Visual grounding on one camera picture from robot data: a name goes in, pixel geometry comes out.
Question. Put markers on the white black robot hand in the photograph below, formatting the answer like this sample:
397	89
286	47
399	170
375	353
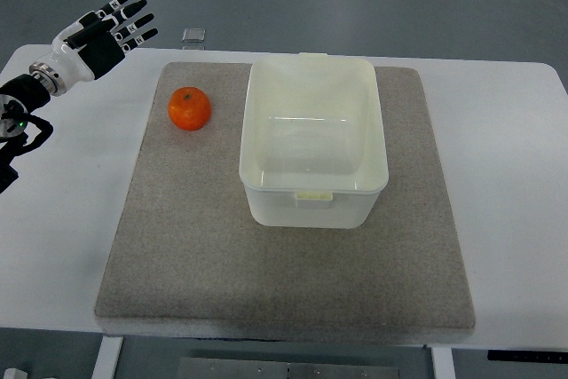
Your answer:
93	45

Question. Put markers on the orange fruit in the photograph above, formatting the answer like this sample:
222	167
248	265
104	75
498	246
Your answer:
189	108

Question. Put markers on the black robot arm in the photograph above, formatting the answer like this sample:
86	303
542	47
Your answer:
21	131

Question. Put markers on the white plastic box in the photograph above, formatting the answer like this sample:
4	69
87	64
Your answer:
313	151

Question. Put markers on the small clear floor plate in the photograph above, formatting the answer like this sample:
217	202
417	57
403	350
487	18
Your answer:
193	35

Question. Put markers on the grey felt mat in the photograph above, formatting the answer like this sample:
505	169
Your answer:
188	258

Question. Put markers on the white table leg left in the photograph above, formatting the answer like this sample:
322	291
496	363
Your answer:
108	357

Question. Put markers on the white table leg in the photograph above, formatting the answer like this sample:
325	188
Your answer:
108	357
443	363

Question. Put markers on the white object bottom left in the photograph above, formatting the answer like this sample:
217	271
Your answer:
14	373

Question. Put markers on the white table leg right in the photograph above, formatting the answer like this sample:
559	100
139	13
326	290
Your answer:
443	363

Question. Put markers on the black table control panel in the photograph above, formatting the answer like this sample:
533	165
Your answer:
548	357

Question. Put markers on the grey metal base plate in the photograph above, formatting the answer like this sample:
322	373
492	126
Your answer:
237	368

